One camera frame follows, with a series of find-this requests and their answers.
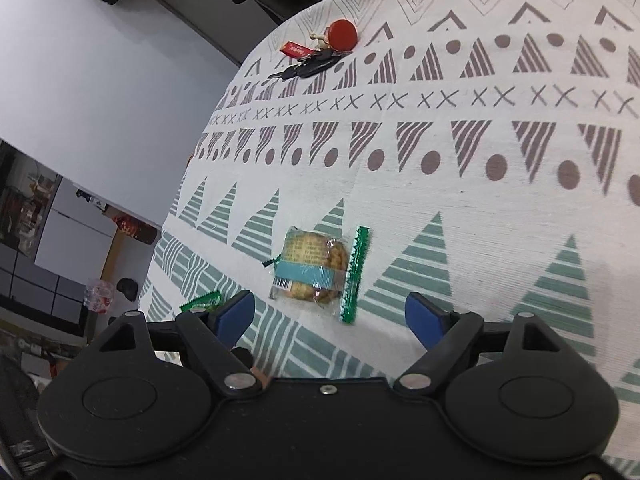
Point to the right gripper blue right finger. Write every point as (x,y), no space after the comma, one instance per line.
(450,342)

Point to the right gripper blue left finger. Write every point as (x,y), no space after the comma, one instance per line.
(209,340)

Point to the green snack packet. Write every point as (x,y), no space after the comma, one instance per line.
(206,303)

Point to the round cookie packet teal band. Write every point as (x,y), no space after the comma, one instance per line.
(321,268)

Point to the right black slipper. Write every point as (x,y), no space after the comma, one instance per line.
(129,288)

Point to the water bottle pack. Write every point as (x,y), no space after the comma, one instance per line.
(98,296)

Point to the dark soda bottle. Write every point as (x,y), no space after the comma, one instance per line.
(136,229)

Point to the kitchen cabinet shelf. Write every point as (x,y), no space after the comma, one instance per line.
(53,243)

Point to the patterned bed blanket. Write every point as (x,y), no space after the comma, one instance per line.
(491,147)

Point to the grey door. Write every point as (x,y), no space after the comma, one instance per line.
(234,28)

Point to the red keychain with keys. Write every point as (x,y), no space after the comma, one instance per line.
(337,41)

